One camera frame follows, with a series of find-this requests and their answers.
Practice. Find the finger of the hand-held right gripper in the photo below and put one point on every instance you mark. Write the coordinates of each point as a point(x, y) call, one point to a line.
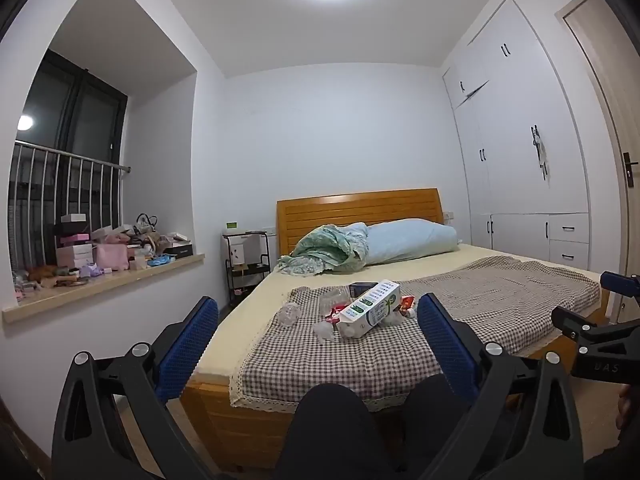
point(567, 317)
point(620, 284)

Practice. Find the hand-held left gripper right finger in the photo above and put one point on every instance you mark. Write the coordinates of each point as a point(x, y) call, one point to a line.
point(445, 347)

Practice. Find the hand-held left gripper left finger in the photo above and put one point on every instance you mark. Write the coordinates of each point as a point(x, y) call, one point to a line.
point(187, 350)

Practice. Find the white milk carton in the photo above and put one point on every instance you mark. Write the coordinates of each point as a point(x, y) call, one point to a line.
point(372, 307)

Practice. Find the person's right forearm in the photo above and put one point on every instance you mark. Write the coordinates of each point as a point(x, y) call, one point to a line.
point(617, 462)

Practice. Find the person's right hand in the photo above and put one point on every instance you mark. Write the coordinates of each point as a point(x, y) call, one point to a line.
point(630, 407)

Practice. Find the checked blanket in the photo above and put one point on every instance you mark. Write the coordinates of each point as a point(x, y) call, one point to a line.
point(500, 300)

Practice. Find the cream mattress sheet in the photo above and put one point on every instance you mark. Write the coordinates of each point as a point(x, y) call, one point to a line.
point(250, 310)

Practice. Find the person's right leg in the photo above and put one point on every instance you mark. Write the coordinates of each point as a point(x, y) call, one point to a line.
point(430, 425)

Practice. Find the person's leg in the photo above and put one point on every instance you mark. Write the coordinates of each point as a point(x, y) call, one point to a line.
point(330, 430)
point(430, 425)

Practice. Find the blue cloth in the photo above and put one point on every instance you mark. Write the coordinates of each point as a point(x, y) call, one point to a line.
point(161, 260)

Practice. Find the black shelf cart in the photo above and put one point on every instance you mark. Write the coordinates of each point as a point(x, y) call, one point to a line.
point(250, 271)

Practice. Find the black flat box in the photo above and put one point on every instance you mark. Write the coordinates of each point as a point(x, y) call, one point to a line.
point(179, 249)

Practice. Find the blue box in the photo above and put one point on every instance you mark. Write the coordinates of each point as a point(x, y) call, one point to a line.
point(360, 289)

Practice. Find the light blue pillow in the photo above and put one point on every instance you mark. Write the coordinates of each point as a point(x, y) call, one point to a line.
point(410, 240)

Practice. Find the white box on cart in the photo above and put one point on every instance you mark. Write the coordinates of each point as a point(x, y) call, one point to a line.
point(245, 250)

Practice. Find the pink gift box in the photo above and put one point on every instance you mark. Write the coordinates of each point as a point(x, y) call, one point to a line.
point(111, 257)

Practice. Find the clear plastic cup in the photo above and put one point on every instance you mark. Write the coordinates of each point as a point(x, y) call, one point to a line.
point(334, 297)

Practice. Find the crumpled clear plastic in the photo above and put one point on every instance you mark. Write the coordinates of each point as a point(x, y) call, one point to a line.
point(323, 331)

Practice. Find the beige handbags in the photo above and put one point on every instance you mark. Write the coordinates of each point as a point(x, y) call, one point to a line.
point(145, 234)

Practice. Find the purple pouch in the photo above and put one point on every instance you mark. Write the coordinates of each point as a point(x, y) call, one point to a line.
point(91, 271)

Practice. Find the person's left leg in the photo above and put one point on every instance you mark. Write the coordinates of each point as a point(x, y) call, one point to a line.
point(330, 430)

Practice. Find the white gift box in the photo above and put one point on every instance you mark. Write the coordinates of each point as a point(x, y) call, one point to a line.
point(75, 256)

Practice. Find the hanging white cloth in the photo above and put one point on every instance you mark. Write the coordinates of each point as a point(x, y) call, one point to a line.
point(540, 152)

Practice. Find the green floral quilt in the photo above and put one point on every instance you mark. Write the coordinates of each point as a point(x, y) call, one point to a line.
point(325, 250)

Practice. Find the dark box with white lid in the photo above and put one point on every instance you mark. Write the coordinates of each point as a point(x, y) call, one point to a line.
point(74, 230)

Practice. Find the brown plush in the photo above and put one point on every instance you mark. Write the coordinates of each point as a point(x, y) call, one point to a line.
point(41, 273)

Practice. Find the wooden door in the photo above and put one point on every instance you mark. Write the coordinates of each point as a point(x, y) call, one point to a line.
point(600, 85)

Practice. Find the white wardrobe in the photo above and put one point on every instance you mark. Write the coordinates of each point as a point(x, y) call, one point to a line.
point(515, 110)

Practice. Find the metal window railing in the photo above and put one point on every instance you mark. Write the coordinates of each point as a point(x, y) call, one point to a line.
point(65, 157)

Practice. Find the dark window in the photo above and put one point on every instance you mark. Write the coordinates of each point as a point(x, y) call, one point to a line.
point(95, 125)

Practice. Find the wooden bed frame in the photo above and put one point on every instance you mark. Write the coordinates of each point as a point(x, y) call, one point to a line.
point(350, 210)

